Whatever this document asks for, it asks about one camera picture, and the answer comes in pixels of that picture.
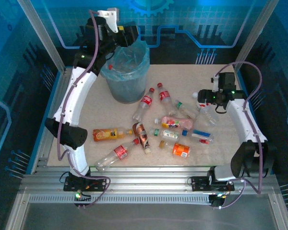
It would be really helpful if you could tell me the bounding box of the clear bottle green cap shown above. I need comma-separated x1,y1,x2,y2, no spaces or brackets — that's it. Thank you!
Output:
169,99,200,119

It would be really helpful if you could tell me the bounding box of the pink bottle white cap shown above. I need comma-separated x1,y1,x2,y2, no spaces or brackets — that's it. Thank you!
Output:
154,116,194,130

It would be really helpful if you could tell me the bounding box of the clear bottle blue cap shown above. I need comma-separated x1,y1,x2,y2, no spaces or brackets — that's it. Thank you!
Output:
181,129,215,145

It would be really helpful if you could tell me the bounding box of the small red label cola bottle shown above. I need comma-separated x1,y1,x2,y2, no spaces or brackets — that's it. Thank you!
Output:
156,82,172,105
132,87,156,122

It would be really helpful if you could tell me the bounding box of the white label bottle green cap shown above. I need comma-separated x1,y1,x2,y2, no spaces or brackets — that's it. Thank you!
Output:
149,128,180,141

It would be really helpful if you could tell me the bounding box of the orange label bottle yellow cap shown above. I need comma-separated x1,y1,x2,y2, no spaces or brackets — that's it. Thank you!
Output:
158,140,191,158

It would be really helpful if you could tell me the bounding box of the brown coffee drink bottle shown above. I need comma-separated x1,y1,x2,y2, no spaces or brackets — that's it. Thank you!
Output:
132,122,151,154

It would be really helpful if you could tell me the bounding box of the orange juice bottle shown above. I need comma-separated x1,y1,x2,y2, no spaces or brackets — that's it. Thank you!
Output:
93,128,133,142

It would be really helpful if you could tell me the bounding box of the large red label cola bottle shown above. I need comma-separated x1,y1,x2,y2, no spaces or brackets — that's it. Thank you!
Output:
94,138,140,173

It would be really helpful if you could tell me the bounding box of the blue plastic bin liner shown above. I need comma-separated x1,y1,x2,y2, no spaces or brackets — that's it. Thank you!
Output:
100,39,151,83

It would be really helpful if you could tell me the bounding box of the clear plastic waste bin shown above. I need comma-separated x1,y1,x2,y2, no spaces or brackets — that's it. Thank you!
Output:
100,39,151,104

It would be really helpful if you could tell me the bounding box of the small black right controller board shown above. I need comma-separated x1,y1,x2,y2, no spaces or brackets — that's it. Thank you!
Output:
209,193,226,209

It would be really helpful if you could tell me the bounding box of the small black controller board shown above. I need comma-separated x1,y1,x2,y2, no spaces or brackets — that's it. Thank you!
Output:
209,193,226,209
73,190,92,209

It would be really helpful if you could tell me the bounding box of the grey metal lower panel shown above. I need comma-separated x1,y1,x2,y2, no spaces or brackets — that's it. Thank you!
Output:
21,202,279,230

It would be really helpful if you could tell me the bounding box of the small black left controller board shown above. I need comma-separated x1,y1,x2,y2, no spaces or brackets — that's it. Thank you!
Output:
73,190,92,209

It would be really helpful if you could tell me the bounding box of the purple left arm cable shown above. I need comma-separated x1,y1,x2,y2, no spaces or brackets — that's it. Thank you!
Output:
57,9,111,208

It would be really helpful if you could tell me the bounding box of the aluminium left frame post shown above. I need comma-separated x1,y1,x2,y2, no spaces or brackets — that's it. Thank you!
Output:
16,0,67,74

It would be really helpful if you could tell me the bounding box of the aluminium frame post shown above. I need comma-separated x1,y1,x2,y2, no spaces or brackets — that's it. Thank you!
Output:
233,0,280,71
16,0,67,74

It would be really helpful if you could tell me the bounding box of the aluminium right frame post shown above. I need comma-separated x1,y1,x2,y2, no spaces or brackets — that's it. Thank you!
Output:
233,0,280,71

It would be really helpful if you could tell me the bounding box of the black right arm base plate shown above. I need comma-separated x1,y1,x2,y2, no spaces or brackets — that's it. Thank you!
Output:
190,176,235,192

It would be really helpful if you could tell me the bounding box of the aluminium front frame rail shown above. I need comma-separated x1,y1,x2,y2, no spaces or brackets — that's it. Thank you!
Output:
19,166,279,192

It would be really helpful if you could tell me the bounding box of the grey slotted cable duct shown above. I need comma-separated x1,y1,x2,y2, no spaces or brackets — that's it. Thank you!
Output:
28,194,213,205

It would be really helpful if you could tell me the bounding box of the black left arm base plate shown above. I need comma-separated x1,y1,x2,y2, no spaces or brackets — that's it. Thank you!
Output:
63,175,107,192

